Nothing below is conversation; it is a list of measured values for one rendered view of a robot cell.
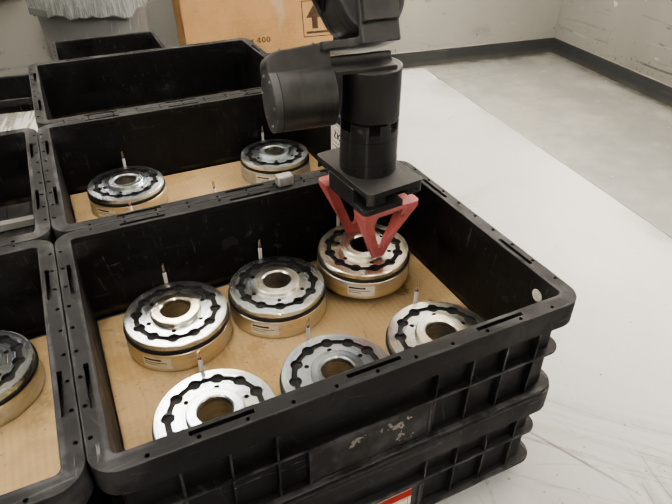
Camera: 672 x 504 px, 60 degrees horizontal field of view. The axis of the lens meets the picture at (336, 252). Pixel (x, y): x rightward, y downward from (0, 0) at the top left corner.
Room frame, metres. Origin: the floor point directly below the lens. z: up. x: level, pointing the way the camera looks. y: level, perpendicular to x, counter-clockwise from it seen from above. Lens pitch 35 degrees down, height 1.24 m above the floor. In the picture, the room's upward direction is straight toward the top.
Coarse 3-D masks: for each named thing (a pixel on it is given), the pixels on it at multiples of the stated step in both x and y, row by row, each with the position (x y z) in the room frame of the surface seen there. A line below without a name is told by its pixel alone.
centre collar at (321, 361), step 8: (328, 352) 0.38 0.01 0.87; (336, 352) 0.38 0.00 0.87; (344, 352) 0.38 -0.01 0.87; (320, 360) 0.37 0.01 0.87; (328, 360) 0.37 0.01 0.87; (336, 360) 0.37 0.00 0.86; (344, 360) 0.37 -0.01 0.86; (352, 360) 0.37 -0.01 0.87; (360, 360) 0.37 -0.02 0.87; (312, 368) 0.36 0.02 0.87; (320, 368) 0.36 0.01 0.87; (312, 376) 0.35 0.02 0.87; (320, 376) 0.35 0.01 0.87
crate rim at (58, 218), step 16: (224, 96) 0.86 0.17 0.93; (240, 96) 0.86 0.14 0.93; (256, 96) 0.87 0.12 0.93; (128, 112) 0.80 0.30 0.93; (144, 112) 0.80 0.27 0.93; (160, 112) 0.81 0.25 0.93; (48, 128) 0.74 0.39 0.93; (64, 128) 0.75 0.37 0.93; (48, 144) 0.69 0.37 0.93; (48, 160) 0.64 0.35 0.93; (48, 176) 0.60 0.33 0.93; (304, 176) 0.60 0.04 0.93; (48, 192) 0.56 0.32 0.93; (224, 192) 0.56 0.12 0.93; (240, 192) 0.56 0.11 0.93; (64, 208) 0.53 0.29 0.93; (144, 208) 0.53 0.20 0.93; (160, 208) 0.53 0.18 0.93; (64, 224) 0.50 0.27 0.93; (80, 224) 0.50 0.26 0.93; (96, 224) 0.50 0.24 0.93
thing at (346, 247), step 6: (354, 234) 0.55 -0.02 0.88; (360, 234) 0.55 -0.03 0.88; (348, 240) 0.54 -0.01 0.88; (354, 240) 0.55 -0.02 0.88; (378, 240) 0.54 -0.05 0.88; (342, 246) 0.53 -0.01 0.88; (348, 246) 0.53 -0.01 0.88; (348, 252) 0.52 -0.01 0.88; (354, 252) 0.52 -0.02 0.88; (360, 252) 0.52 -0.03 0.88; (366, 252) 0.52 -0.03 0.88; (354, 258) 0.51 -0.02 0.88; (360, 258) 0.51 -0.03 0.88; (366, 258) 0.51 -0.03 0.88; (372, 258) 0.51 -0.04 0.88
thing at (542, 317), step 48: (288, 192) 0.57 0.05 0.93; (432, 192) 0.57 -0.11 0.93; (480, 336) 0.33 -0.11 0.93; (528, 336) 0.35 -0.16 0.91; (96, 384) 0.28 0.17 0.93; (336, 384) 0.28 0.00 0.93; (384, 384) 0.30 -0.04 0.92; (96, 432) 0.24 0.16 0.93; (192, 432) 0.25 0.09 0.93; (240, 432) 0.25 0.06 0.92; (96, 480) 0.22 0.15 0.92; (144, 480) 0.22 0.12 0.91
